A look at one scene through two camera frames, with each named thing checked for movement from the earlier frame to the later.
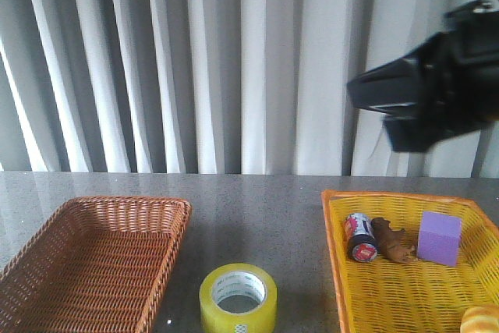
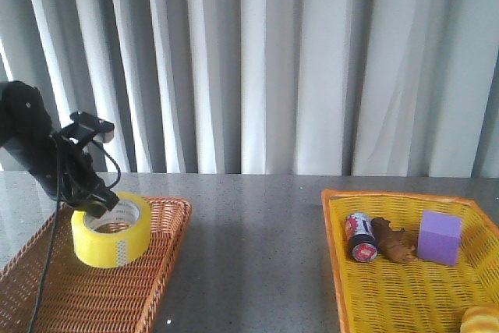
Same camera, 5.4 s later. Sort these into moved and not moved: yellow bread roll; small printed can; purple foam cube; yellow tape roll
Moved: yellow tape roll
Not moved: yellow bread roll; small printed can; purple foam cube
